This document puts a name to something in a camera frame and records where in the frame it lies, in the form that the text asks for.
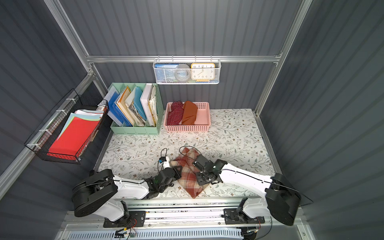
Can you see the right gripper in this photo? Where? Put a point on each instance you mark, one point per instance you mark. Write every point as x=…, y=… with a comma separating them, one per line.
x=199, y=167

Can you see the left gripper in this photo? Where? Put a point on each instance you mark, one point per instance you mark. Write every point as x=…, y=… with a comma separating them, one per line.
x=174, y=172

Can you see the red plaid skirt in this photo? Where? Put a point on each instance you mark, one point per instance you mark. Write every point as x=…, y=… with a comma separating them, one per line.
x=188, y=178

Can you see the pink plastic basket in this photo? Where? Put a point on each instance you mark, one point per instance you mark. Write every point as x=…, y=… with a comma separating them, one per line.
x=202, y=122

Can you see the red polka dot skirt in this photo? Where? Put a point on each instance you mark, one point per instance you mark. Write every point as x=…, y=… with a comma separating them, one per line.
x=175, y=115

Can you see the rust brown skirt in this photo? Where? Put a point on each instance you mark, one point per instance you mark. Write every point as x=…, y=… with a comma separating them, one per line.
x=190, y=113

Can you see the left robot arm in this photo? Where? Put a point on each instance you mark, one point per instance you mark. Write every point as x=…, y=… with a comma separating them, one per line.
x=103, y=193

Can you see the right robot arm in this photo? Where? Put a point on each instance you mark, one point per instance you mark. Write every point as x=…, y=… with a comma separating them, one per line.
x=277, y=198

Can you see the grey tape roll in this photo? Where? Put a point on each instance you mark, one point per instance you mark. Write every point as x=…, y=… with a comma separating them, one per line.
x=182, y=73

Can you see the floral table mat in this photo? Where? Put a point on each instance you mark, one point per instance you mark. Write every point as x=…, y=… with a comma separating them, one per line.
x=233, y=136

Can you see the green file organizer box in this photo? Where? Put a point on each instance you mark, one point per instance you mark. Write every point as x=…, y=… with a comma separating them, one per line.
x=129, y=103

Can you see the white binder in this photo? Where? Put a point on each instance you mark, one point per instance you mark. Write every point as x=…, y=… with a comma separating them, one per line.
x=145, y=101

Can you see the blue folder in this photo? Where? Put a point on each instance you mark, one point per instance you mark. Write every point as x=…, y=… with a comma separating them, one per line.
x=114, y=112

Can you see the red paper stack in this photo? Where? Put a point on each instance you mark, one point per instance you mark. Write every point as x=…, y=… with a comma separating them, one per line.
x=71, y=140

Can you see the yellow alarm clock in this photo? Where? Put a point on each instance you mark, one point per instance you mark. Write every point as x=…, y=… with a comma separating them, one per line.
x=203, y=72

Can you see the blue box in basket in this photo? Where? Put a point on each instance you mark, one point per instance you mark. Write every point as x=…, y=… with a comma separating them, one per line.
x=164, y=73

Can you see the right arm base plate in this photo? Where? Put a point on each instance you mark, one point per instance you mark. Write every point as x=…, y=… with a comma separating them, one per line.
x=232, y=217

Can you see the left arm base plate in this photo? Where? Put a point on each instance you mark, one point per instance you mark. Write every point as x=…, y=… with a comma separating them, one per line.
x=128, y=220

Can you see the white wire wall basket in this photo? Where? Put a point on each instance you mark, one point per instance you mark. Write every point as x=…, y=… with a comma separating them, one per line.
x=189, y=61

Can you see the black wire wall basket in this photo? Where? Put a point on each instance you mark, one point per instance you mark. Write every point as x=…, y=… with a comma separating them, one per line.
x=72, y=105

